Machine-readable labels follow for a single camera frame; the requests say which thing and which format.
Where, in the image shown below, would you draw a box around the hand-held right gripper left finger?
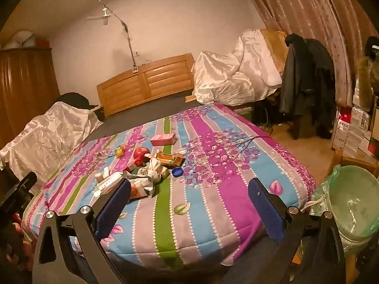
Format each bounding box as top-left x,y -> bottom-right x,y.
32,179 -> 132,284

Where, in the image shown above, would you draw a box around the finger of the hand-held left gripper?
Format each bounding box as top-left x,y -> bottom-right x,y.
6,172 -> 38,202

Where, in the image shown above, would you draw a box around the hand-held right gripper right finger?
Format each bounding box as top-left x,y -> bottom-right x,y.
248,177 -> 347,284

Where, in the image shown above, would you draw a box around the bin with green liner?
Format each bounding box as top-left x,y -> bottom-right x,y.
308,165 -> 379,255

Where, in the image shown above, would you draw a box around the person's left hand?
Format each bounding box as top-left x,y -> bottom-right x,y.
7,222 -> 34,273

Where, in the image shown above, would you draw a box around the orange white packet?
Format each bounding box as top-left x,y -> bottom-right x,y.
130,180 -> 149,199

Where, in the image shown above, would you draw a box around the small white bottle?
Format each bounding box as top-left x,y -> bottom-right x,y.
95,167 -> 112,182

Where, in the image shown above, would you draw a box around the red apple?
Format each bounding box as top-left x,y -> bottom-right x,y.
133,147 -> 150,166

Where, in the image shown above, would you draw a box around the small white satin sheet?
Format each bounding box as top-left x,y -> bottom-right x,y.
0,102 -> 104,181

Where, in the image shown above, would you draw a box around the floral striped blanket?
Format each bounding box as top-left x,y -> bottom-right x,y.
22,103 -> 317,273

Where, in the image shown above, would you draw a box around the gold foil box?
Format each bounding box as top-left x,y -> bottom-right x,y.
155,151 -> 185,167

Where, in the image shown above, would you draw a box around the pink box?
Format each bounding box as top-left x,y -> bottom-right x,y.
150,133 -> 177,146

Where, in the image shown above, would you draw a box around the small brown box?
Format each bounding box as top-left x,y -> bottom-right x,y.
295,121 -> 312,140

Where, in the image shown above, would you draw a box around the wooden stool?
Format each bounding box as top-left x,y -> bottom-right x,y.
326,149 -> 379,179

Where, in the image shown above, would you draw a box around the wooden wardrobe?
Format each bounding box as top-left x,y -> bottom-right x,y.
0,47 -> 61,148

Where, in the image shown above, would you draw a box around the green plastic bin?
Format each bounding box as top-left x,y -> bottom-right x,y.
234,106 -> 254,122

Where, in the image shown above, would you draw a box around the black cloth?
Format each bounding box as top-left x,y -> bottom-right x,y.
56,93 -> 100,111

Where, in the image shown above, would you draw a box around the grey mattress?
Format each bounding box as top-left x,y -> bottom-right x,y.
86,90 -> 209,142

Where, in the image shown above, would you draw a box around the red white cardboard case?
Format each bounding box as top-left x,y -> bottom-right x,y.
332,106 -> 356,152

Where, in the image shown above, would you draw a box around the wooden headboard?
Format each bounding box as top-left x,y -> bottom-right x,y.
97,54 -> 195,118

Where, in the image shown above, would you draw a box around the stack of white packages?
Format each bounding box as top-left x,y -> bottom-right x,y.
352,86 -> 379,155

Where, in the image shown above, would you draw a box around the black coat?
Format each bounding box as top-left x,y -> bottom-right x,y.
280,33 -> 309,116

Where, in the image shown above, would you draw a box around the large white satin sheet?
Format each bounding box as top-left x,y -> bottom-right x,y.
191,29 -> 283,105

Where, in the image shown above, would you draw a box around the dark grey jacket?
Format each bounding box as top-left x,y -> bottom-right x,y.
305,38 -> 337,139

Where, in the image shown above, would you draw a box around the white plastic bag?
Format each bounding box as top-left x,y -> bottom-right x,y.
6,30 -> 40,49

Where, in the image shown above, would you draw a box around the tan padded cloth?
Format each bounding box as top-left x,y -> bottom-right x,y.
262,29 -> 290,66

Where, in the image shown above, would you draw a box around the pink patterned curtain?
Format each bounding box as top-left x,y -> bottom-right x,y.
241,0 -> 370,107

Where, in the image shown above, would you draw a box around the floor cables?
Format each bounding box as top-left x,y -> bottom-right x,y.
260,118 -> 276,134

